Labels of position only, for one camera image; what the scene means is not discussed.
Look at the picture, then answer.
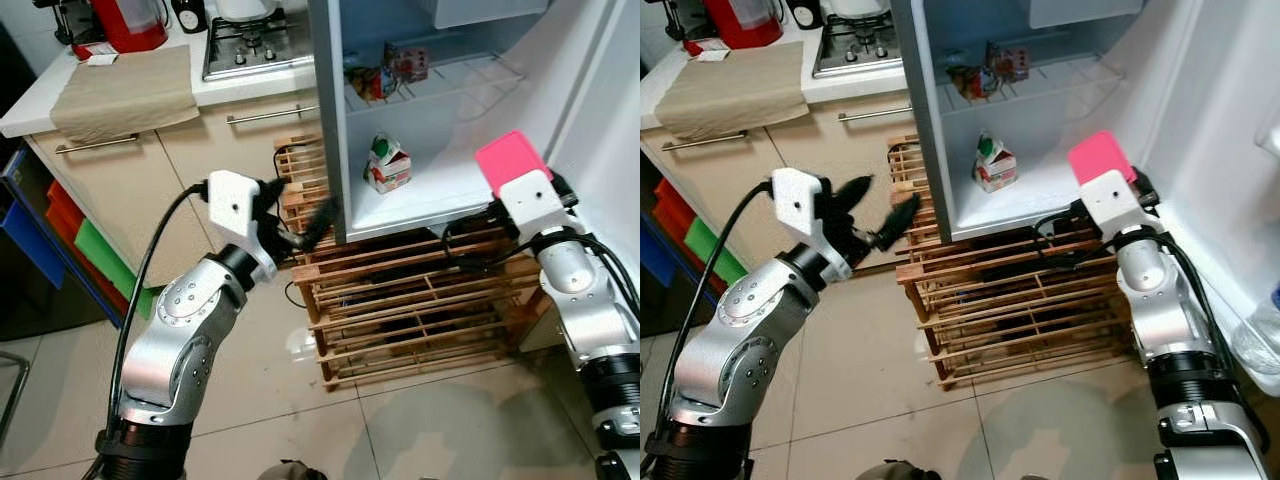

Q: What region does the grey fridge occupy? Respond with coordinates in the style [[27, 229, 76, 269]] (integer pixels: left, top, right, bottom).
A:
[[308, 0, 641, 351], [890, 0, 1280, 401]]

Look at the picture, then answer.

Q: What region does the white fridge compartment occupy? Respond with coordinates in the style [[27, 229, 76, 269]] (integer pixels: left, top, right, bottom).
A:
[[418, 0, 550, 30], [1028, 0, 1147, 30]]

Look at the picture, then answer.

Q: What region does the white kitchen cabinet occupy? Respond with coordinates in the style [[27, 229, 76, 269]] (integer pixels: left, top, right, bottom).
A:
[[645, 90, 921, 283], [25, 90, 331, 293]]

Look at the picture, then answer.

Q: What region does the white milk carton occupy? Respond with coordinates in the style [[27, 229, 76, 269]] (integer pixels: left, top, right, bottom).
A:
[[972, 130, 1020, 194], [363, 133, 414, 195]]

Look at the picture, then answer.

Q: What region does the orange plastic board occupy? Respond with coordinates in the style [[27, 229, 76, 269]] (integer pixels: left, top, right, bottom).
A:
[[655, 180, 692, 227], [45, 180, 87, 242]]

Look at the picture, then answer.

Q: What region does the blue plastic crate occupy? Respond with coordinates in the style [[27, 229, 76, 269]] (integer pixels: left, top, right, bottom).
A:
[[0, 150, 67, 292], [640, 215, 677, 287]]

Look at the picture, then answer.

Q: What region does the wooden wine rack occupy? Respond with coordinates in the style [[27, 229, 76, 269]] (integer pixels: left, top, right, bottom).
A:
[[885, 135, 1153, 392], [275, 135, 553, 392]]

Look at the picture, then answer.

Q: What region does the green plastic board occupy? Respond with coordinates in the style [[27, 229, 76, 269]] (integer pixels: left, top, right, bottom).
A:
[[75, 218, 162, 321], [685, 215, 752, 287]]

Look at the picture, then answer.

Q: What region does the steel gas hob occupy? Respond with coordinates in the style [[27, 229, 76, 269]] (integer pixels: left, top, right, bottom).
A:
[[203, 10, 317, 82], [812, 10, 906, 80]]

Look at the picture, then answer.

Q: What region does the green red food packet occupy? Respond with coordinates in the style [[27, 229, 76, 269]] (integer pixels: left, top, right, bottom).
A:
[[945, 62, 992, 102], [345, 62, 387, 102]]

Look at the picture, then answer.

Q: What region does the beige cloth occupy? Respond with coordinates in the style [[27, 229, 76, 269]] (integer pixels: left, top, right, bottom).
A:
[[655, 42, 810, 142], [50, 45, 202, 145]]

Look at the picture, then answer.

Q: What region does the dark wooden cabinet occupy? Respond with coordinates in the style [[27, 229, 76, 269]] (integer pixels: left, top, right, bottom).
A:
[[640, 270, 717, 337], [0, 230, 127, 343]]

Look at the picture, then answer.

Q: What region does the red white carton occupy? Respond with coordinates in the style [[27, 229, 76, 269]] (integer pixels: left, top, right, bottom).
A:
[[385, 42, 432, 84], [985, 40, 1032, 84]]

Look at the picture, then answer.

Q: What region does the white kettle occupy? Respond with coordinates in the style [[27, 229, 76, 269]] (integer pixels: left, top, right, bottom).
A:
[[825, 0, 891, 22], [215, 0, 282, 24]]

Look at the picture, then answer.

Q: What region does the clear plastic water bottle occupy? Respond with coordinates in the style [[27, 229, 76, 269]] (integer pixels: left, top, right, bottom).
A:
[[1230, 288, 1280, 403]]

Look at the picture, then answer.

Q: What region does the white red small packet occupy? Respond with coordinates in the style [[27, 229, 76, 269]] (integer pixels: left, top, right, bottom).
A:
[[683, 37, 732, 64], [72, 40, 122, 67]]

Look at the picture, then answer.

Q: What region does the red coffee machine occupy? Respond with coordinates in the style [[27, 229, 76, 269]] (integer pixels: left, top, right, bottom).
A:
[[35, 0, 171, 57], [650, 0, 787, 52]]

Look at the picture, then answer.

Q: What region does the dark robot foot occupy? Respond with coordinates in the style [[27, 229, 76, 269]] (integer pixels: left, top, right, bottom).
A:
[[855, 458, 942, 480], [258, 458, 327, 480]]

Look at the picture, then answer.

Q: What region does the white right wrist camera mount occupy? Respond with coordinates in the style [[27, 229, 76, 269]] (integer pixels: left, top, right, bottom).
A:
[[1080, 168, 1152, 242], [497, 168, 577, 247]]

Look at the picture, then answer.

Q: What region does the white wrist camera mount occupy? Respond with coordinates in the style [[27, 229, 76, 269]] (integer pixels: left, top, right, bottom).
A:
[[205, 170, 287, 272], [497, 168, 577, 247], [1080, 168, 1152, 242], [770, 167, 833, 263]]

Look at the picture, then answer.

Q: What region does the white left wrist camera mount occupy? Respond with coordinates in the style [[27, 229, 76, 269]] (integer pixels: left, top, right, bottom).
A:
[[770, 167, 833, 263], [205, 170, 287, 272]]

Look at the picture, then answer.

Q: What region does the steel drawer handle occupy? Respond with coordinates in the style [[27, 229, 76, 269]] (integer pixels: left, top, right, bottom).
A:
[[660, 130, 750, 154], [838, 105, 917, 124], [55, 132, 142, 155], [226, 103, 320, 127]]

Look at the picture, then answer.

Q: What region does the white wire fridge shelf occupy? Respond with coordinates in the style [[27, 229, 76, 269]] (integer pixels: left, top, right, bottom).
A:
[[940, 55, 1127, 107], [345, 55, 527, 112]]

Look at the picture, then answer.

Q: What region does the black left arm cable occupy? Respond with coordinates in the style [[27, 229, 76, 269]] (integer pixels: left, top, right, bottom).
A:
[[660, 180, 773, 433], [104, 182, 210, 433]]

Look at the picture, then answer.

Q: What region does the steel tube frame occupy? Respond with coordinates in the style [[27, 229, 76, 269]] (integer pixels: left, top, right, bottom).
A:
[[0, 350, 32, 447]]

